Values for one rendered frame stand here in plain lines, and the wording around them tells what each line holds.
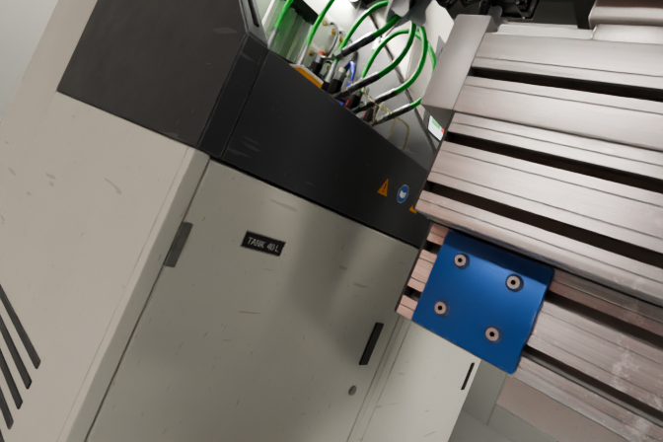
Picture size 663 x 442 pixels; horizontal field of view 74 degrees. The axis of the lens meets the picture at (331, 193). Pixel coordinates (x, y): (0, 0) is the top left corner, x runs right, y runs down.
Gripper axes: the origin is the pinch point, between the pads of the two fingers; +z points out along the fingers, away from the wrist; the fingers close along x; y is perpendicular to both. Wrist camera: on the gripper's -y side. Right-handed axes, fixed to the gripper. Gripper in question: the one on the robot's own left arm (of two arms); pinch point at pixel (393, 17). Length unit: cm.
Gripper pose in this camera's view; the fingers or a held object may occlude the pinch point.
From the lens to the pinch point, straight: 97.3
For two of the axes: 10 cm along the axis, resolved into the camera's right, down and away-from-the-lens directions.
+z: -5.6, 5.5, 6.1
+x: 7.9, 1.3, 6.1
